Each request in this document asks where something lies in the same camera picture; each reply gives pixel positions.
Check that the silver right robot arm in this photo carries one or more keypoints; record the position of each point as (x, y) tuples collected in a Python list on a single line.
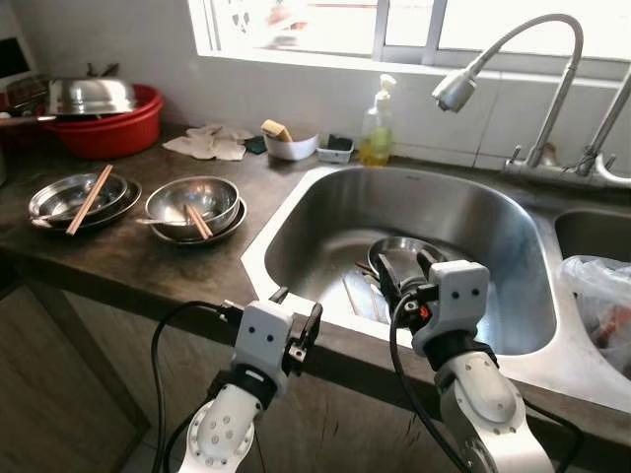
[(483, 404)]

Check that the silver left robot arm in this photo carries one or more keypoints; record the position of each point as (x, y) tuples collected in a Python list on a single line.
[(222, 429)]

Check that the stainless steel kitchen sink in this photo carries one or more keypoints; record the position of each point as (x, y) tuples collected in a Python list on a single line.
[(473, 227)]

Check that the small steel bowl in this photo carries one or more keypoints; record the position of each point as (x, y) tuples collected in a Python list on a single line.
[(404, 248)]

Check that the wooden chopstick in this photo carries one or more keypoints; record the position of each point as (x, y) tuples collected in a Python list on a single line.
[(86, 204), (94, 194), (203, 224), (197, 222)]

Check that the small white plastic tray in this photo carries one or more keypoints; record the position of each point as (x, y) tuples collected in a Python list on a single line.
[(335, 153)]

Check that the large steel bowl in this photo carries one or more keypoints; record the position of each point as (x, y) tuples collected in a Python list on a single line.
[(182, 197)]

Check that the steel spoon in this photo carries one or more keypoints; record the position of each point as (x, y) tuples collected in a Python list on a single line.
[(163, 221)]

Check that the yellow dish soap bottle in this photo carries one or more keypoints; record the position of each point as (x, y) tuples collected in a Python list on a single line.
[(377, 133)]

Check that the dark scouring pad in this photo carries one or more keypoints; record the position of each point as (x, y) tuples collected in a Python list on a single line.
[(340, 142)]

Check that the white sponge holder bowl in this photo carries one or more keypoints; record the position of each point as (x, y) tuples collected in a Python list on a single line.
[(293, 148)]

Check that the green scouring pad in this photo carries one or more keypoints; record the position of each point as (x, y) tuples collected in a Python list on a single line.
[(255, 146)]

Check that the yellow dish sponge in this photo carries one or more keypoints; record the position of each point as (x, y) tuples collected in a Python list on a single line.
[(276, 130)]

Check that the beige crumpled cloth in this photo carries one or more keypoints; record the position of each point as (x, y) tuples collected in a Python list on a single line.
[(207, 146)]

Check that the clear plastic bag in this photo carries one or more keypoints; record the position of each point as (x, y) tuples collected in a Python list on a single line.
[(596, 296)]

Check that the steel gooseneck faucet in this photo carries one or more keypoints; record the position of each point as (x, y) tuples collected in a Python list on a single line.
[(555, 103)]

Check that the slim steel faucet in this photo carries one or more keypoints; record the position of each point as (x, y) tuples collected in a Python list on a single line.
[(606, 123)]

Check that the red plastic basin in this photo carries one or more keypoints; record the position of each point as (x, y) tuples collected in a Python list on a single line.
[(108, 138)]

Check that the steel deep plate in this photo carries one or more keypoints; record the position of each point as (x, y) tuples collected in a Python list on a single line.
[(59, 197)]

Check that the narrow wooden cabinet door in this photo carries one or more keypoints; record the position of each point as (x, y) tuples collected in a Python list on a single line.
[(59, 394)]

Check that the domed steel lid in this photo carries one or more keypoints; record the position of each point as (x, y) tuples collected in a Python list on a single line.
[(94, 96)]

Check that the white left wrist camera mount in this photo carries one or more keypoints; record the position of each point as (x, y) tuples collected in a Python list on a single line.
[(261, 335)]

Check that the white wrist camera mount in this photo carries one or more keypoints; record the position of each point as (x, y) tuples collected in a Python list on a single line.
[(261, 335), (455, 296)]

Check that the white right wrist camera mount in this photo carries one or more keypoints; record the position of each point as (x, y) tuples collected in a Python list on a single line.
[(455, 296)]

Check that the white window frame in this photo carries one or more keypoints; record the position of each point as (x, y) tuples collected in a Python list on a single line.
[(296, 54)]

